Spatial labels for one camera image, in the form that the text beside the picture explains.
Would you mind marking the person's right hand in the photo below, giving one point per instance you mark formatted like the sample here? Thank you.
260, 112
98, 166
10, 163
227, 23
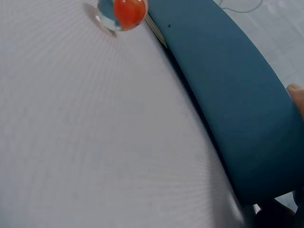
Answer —
298, 99

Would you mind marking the person's right thumb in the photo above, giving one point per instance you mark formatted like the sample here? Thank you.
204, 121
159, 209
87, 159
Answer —
298, 97

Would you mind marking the person's right fingers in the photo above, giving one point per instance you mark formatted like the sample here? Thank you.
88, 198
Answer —
275, 216

